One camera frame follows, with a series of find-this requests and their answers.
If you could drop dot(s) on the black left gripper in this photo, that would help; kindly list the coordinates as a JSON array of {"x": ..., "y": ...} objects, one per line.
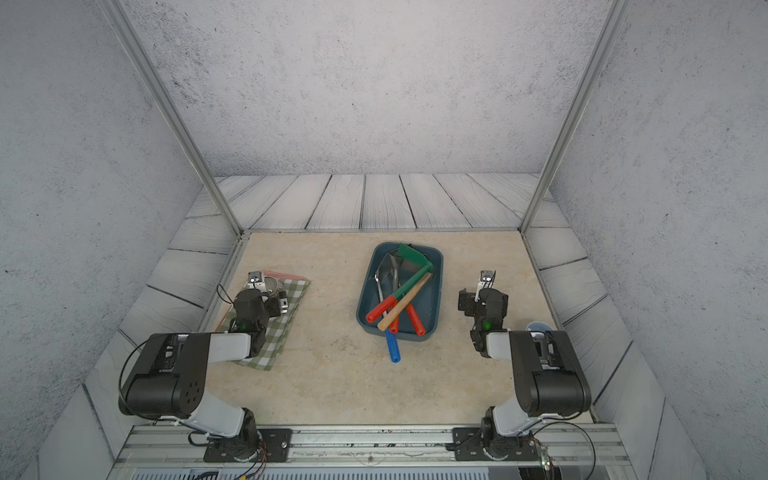
[{"x": 275, "y": 310}]

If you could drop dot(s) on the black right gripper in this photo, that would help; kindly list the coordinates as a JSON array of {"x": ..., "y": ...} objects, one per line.
[{"x": 468, "y": 300}]

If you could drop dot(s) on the grey hoe red grip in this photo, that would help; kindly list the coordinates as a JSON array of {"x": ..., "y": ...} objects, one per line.
[
  {"x": 393, "y": 300},
  {"x": 416, "y": 322}
]

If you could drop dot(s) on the steel hoe with blue grip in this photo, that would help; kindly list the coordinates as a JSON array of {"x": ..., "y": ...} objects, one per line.
[{"x": 385, "y": 268}]

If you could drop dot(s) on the wooden handled hoe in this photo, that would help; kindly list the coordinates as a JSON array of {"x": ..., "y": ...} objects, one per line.
[{"x": 399, "y": 306}]

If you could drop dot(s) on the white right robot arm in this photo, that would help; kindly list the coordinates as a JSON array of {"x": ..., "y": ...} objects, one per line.
[{"x": 549, "y": 382}]

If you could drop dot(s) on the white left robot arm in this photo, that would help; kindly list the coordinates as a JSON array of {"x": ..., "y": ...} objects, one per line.
[{"x": 168, "y": 379}]

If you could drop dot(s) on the teal plastic storage box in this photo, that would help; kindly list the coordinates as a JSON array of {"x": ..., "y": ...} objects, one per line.
[{"x": 426, "y": 302}]

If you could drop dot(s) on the green white checkered cloth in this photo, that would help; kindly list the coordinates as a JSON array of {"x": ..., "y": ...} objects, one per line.
[{"x": 234, "y": 347}]

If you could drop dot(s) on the light blue mug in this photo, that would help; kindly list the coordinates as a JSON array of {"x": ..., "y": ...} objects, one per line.
[{"x": 539, "y": 327}]

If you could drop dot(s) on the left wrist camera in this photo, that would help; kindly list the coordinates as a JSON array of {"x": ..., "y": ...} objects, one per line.
[{"x": 256, "y": 281}]

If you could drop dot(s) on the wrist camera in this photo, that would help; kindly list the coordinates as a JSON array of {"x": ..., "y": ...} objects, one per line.
[
  {"x": 256, "y": 281},
  {"x": 486, "y": 280}
]

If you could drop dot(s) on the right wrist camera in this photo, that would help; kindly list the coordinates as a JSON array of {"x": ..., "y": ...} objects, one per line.
[{"x": 486, "y": 280}]

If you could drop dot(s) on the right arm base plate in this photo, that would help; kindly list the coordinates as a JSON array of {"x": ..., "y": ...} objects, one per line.
[{"x": 473, "y": 444}]

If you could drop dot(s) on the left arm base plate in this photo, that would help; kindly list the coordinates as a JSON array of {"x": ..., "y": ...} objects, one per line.
[{"x": 271, "y": 445}]

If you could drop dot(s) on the aluminium front rail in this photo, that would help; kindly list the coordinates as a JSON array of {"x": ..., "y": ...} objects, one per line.
[{"x": 566, "y": 451}]

